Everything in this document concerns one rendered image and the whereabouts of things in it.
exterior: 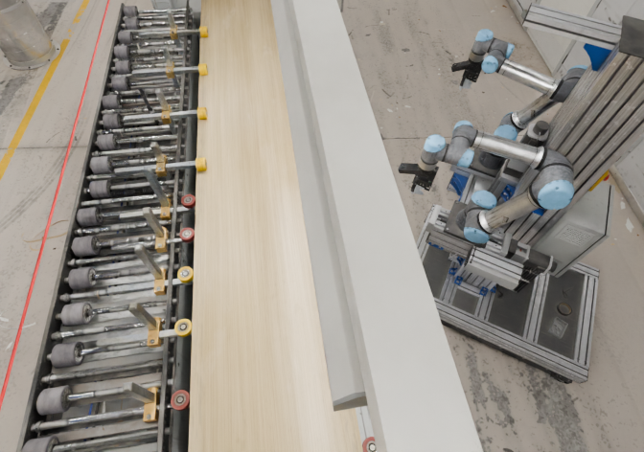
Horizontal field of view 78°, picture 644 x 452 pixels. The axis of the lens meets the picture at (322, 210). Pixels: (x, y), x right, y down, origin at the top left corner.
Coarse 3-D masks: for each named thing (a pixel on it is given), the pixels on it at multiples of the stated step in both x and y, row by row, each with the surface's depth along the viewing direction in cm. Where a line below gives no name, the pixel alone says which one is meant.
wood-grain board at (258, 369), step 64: (256, 0) 352; (256, 64) 301; (256, 128) 263; (256, 192) 234; (256, 256) 211; (256, 320) 191; (192, 384) 175; (256, 384) 175; (320, 384) 176; (192, 448) 161; (256, 448) 162; (320, 448) 162
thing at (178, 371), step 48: (192, 48) 349; (192, 96) 324; (144, 144) 293; (192, 144) 302; (192, 192) 282; (96, 288) 229; (192, 288) 250; (48, 336) 191; (96, 336) 203; (48, 384) 187; (48, 432) 179
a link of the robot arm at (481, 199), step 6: (474, 192) 193; (480, 192) 193; (486, 192) 193; (474, 198) 190; (480, 198) 190; (486, 198) 190; (492, 198) 191; (468, 204) 198; (474, 204) 191; (480, 204) 188; (486, 204) 188; (492, 204) 188; (468, 210) 194
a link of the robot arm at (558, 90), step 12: (492, 60) 189; (504, 60) 189; (492, 72) 192; (504, 72) 191; (516, 72) 188; (528, 72) 186; (528, 84) 188; (540, 84) 185; (552, 84) 183; (564, 84) 181; (552, 96) 185; (564, 96) 182
